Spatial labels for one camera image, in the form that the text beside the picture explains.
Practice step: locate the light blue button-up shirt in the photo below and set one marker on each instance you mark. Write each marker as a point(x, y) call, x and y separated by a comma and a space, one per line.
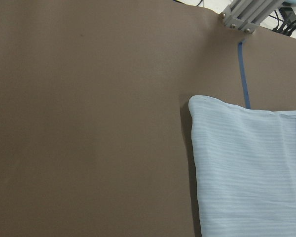
point(245, 169)

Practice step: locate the aluminium frame post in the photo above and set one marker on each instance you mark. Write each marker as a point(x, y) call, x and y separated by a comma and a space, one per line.
point(247, 15)

